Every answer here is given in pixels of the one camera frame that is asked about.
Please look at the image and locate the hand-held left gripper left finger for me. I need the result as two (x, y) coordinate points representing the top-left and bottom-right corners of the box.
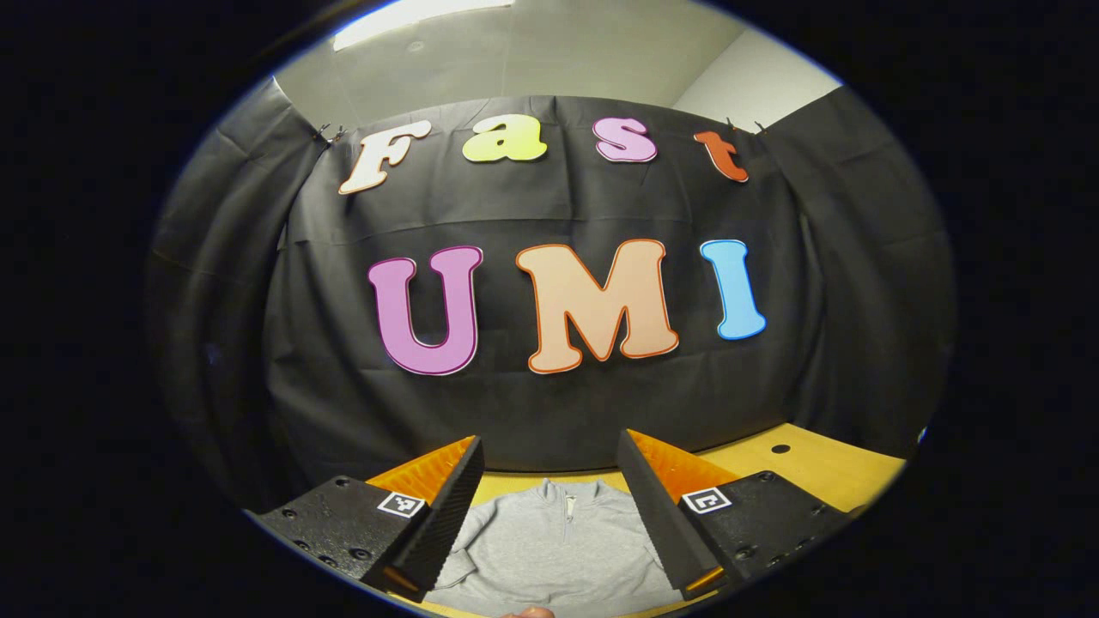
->
(253, 435), (486, 602)

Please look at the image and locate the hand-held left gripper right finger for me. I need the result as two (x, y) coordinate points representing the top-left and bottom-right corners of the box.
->
(616, 429), (851, 602)

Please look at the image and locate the grey zip-neck sweater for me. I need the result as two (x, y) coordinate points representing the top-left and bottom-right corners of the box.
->
(425, 478), (683, 618)

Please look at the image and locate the black backdrop cloth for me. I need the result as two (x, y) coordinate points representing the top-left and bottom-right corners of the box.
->
(146, 77), (958, 516)

